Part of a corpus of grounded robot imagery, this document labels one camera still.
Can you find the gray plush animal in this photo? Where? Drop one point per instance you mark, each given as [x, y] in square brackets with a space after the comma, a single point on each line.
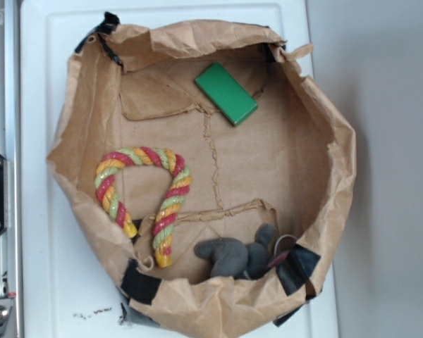
[233, 258]

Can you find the brown paper bag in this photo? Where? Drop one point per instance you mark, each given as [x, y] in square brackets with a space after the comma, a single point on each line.
[292, 163]

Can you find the green rectangular block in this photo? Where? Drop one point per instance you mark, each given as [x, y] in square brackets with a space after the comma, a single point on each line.
[226, 94]

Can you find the multicolour twisted rope toy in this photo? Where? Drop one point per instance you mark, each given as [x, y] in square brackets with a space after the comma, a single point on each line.
[104, 183]

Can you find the metal frame rail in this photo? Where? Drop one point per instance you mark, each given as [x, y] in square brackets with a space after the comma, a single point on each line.
[11, 271]

